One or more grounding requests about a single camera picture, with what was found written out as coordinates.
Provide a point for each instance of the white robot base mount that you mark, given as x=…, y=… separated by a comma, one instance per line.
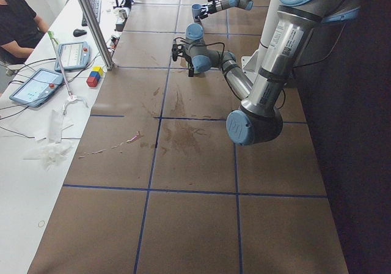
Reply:
x=250, y=67

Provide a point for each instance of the seated person in black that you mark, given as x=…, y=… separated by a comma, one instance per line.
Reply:
x=21, y=31

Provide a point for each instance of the blue-grey plastic cup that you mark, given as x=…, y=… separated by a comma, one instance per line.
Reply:
x=196, y=11

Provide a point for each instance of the red block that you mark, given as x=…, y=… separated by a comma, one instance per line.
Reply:
x=92, y=82

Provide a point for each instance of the far teach pendant tablet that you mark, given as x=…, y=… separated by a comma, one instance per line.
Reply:
x=74, y=56

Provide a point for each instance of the blue block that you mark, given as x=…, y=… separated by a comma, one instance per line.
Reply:
x=95, y=75

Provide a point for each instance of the near teach pendant tablet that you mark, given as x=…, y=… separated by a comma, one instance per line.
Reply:
x=37, y=89

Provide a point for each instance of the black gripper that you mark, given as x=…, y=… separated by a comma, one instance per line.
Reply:
x=213, y=7
x=191, y=65

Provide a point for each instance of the aluminium profile post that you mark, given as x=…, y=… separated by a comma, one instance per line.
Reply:
x=97, y=34

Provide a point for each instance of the teach pendant tablet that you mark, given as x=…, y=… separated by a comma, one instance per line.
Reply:
x=74, y=56
x=37, y=89

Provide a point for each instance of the yellow block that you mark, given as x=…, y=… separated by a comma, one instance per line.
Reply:
x=98, y=69

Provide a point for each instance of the crumpled white tissue paper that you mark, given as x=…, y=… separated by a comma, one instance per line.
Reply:
x=53, y=150

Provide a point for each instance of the black computer mouse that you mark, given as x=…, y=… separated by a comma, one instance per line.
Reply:
x=79, y=32

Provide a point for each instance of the metal can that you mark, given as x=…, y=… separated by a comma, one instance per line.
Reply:
x=123, y=14

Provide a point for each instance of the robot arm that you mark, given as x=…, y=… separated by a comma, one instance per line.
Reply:
x=288, y=27
x=227, y=4

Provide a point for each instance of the black keyboard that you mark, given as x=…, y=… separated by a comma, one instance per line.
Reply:
x=96, y=9

